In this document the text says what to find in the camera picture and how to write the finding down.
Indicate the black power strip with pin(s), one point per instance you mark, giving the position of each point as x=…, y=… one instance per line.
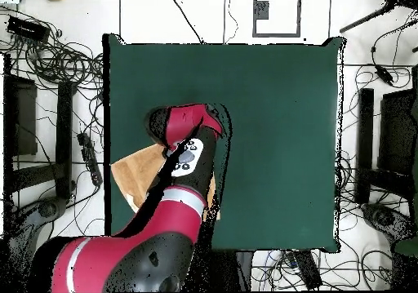
x=89, y=157

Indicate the dark green table cloth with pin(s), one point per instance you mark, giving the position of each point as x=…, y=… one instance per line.
x=277, y=142

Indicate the black electronics box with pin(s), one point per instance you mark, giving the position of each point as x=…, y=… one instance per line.
x=27, y=28

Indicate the grey chair base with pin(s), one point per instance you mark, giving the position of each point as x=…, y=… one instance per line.
x=45, y=209
x=382, y=216

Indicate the black bar stand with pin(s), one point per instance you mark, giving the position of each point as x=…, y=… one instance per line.
x=63, y=136

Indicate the black pole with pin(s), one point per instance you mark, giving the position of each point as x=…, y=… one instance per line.
x=362, y=20

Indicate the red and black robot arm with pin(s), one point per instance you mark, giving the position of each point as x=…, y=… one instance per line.
x=156, y=240

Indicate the orange terry towel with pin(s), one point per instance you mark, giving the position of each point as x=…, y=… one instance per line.
x=137, y=172

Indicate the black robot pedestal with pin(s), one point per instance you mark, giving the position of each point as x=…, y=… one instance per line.
x=225, y=270

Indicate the grey square floor frame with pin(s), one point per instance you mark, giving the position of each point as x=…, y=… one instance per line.
x=261, y=10

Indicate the black power adapter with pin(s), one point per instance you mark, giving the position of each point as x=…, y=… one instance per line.
x=384, y=75

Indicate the black flat panel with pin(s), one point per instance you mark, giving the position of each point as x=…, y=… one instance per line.
x=396, y=129
x=21, y=116

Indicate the black upright bar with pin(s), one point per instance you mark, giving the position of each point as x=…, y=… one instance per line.
x=365, y=136

